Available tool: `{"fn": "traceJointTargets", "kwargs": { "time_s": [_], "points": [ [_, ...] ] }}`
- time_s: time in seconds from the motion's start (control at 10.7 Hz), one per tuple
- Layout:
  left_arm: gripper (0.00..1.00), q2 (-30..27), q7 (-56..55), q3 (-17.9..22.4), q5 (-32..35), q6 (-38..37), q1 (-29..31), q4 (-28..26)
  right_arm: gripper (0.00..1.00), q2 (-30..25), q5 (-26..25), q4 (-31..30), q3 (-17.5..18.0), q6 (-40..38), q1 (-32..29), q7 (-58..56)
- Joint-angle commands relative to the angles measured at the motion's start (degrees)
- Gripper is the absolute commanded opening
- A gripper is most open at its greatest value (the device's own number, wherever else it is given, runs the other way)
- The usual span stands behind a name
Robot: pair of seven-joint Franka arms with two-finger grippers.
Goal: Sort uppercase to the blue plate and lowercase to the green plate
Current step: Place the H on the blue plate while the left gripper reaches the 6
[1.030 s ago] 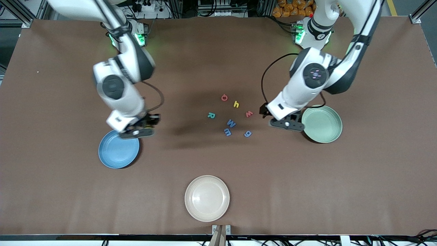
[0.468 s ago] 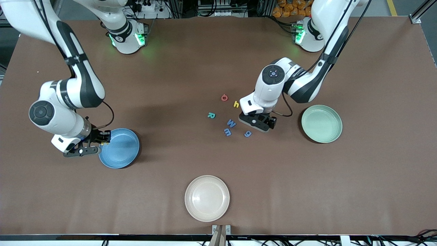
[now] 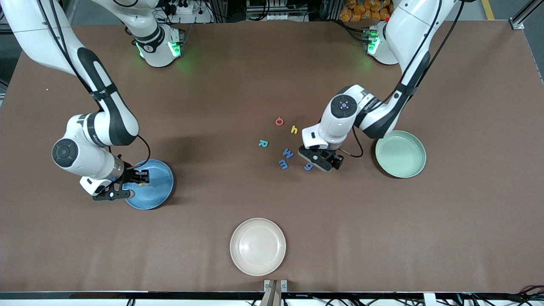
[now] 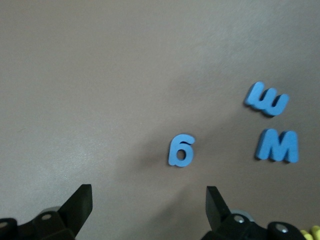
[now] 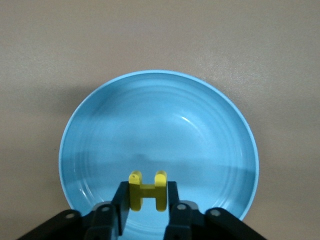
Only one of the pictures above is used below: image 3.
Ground beige plate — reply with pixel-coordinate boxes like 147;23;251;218
230;218;286;277

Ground blue plate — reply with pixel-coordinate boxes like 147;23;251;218
123;159;174;210

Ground brown table mat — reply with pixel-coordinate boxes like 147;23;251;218
0;20;544;294

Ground orange snack bags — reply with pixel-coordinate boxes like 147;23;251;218
339;0;394;23

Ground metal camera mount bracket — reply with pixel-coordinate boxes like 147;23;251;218
260;279;288;306

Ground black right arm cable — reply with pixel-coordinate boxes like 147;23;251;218
37;0;152;170

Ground green plate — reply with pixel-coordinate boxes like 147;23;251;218
375;130;427;179

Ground black and red cable bundle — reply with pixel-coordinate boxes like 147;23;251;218
461;286;544;306

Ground white power strip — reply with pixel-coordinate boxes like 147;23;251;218
164;0;198;15

